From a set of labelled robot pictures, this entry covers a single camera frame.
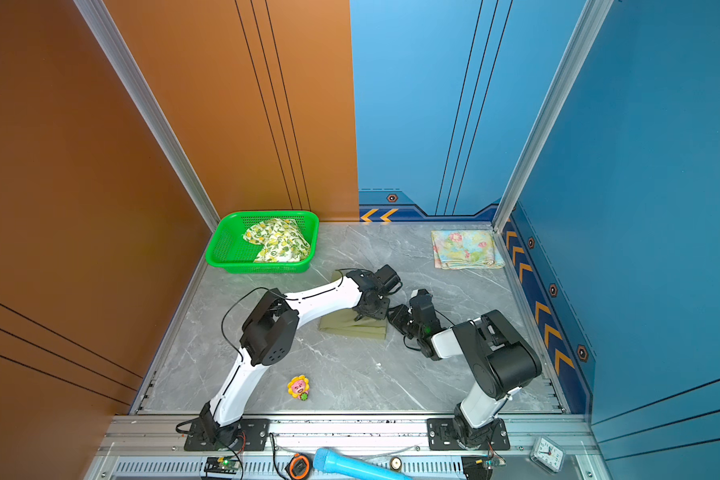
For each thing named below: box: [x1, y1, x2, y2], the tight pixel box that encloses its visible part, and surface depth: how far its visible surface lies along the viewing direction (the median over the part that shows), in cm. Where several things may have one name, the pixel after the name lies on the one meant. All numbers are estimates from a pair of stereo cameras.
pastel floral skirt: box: [431, 229, 506, 270], surface depth 111 cm
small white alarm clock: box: [529, 436, 566, 473], surface depth 71 cm
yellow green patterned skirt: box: [243, 218, 311, 262], surface depth 111 cm
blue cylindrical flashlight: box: [313, 447, 412, 480], surface depth 68 cm
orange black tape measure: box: [285, 453, 312, 480], surface depth 68 cm
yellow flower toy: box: [287, 375, 310, 401], surface depth 79 cm
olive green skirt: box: [320, 308, 387, 340], surface depth 91 cm
